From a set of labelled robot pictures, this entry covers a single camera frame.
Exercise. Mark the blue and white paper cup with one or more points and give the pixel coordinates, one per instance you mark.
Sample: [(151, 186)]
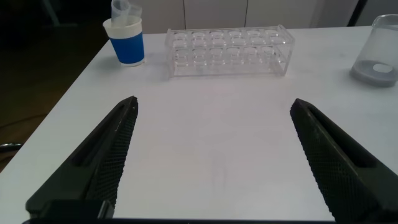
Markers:
[(129, 49)]

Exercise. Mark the metal chair base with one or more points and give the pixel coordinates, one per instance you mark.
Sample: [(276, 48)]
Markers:
[(9, 147)]

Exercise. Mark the red pigment test tube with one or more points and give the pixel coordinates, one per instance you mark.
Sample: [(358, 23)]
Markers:
[(119, 12)]

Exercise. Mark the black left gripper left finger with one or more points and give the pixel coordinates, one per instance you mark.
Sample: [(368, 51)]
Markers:
[(84, 177)]

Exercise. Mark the white partition panel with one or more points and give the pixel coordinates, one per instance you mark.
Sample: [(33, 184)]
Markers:
[(339, 12), (379, 7), (158, 15), (280, 12), (214, 14)]

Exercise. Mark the clear acrylic test tube rack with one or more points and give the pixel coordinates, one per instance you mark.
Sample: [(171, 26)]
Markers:
[(230, 71)]

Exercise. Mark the clear glass beaker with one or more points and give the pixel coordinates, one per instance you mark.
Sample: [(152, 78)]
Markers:
[(377, 56)]

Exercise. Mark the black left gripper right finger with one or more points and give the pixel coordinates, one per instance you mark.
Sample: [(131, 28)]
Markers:
[(351, 177)]

